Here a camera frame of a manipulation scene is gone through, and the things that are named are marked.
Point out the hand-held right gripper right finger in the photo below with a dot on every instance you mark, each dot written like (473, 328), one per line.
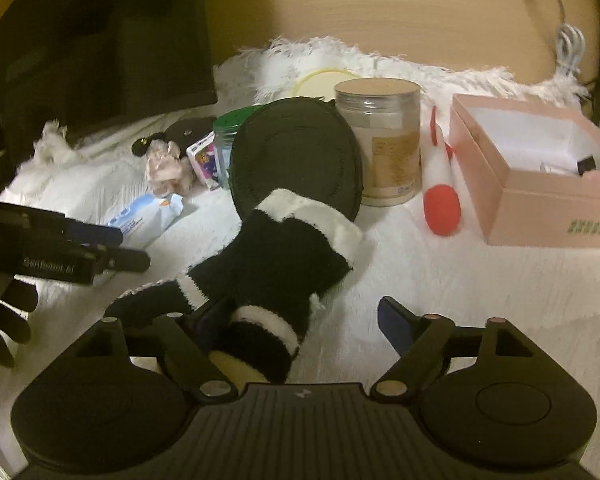
(394, 325)

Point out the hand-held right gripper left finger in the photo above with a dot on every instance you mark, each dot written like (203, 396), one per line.
(206, 325)

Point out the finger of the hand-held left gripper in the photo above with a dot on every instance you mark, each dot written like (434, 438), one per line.
(125, 260)
(95, 233)

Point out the blue white tissue packet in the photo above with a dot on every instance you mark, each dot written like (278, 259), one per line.
(140, 217)

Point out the yellow silver sponge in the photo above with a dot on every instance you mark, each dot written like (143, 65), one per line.
(232, 365)

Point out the black and white fuzzy sock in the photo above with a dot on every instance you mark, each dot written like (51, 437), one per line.
(275, 265)

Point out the black plush toy with eyes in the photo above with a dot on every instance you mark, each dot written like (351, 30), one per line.
(180, 132)

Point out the black oval quilted pad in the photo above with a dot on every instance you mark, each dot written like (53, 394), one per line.
(300, 155)

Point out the pink cardboard box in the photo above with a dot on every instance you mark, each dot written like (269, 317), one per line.
(535, 175)

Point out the person's left hand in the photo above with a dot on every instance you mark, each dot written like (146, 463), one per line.
(10, 320)

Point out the white fluffy blanket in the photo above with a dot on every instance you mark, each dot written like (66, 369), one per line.
(430, 280)

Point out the small colourful card box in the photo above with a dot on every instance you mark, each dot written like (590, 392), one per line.
(204, 160)

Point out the green lidded glass jar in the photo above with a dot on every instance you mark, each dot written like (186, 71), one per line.
(226, 140)

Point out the clear plastic jar brown lid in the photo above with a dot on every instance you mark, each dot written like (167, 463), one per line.
(380, 145)

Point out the black monitor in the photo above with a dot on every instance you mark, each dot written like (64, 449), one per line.
(105, 45)

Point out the small black clip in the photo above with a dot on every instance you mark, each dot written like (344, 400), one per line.
(586, 165)

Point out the round cream yellow-rimmed pad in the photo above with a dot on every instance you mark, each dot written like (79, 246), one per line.
(320, 84)

